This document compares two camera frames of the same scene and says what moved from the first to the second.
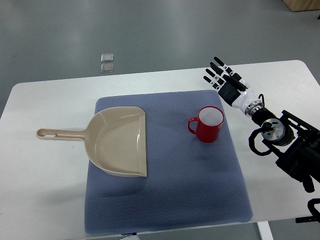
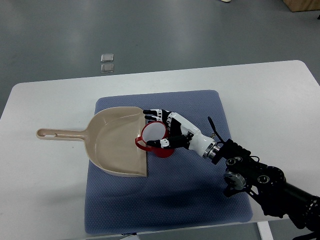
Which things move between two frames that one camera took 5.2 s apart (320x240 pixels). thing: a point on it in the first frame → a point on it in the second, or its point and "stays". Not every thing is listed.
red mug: x=209 y=120 → x=155 y=130
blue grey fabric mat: x=189 y=182 stays
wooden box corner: x=299 y=5 stays
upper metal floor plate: x=107 y=57 stays
